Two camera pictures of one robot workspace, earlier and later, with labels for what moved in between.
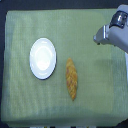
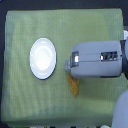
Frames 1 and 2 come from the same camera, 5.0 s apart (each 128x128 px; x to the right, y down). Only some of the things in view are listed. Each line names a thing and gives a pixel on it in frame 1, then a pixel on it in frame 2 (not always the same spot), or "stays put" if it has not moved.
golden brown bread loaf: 71,78 stays put
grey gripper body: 106,35 → 95,59
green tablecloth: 56,74 stays put
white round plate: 43,58 stays put
